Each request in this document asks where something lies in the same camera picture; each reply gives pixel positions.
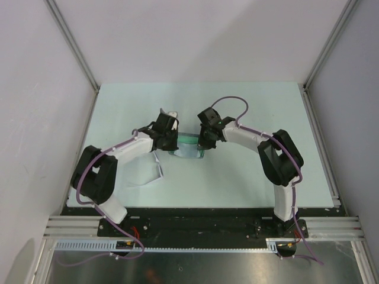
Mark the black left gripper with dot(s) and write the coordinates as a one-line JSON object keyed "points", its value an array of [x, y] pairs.
{"points": [[173, 146]]}

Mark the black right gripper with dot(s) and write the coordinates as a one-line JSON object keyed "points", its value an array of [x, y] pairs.
{"points": [[204, 144]]}

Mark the dark green glasses case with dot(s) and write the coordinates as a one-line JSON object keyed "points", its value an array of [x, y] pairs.
{"points": [[190, 139]]}

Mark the white sunglasses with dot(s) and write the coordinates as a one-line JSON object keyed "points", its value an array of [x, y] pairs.
{"points": [[144, 171]]}

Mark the light blue cleaning cloth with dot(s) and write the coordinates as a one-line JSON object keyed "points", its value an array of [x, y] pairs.
{"points": [[187, 151]]}

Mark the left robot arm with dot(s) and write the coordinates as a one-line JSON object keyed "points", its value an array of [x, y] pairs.
{"points": [[95, 174]]}

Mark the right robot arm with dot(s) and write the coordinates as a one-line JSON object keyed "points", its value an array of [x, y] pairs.
{"points": [[281, 160]]}

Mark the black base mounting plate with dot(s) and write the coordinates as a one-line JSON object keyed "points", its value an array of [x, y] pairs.
{"points": [[259, 223]]}

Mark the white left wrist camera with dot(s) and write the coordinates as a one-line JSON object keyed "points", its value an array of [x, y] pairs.
{"points": [[174, 115]]}

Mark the right side aluminium rail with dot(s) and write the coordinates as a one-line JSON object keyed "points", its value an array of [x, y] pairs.
{"points": [[321, 147]]}

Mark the aluminium rail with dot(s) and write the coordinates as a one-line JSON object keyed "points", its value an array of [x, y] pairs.
{"points": [[319, 228], [321, 147]]}

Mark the white slotted cable duct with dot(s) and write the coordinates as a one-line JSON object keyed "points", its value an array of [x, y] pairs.
{"points": [[268, 246]]}

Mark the aluminium front rail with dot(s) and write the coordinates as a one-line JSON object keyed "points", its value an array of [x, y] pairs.
{"points": [[319, 228]]}

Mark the left aluminium corner post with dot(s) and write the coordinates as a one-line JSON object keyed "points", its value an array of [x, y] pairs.
{"points": [[70, 40]]}

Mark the aluminium corner post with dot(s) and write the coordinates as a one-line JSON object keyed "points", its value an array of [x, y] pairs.
{"points": [[70, 40], [345, 16]]}

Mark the right aluminium corner post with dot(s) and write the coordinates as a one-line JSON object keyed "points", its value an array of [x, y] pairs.
{"points": [[345, 16]]}

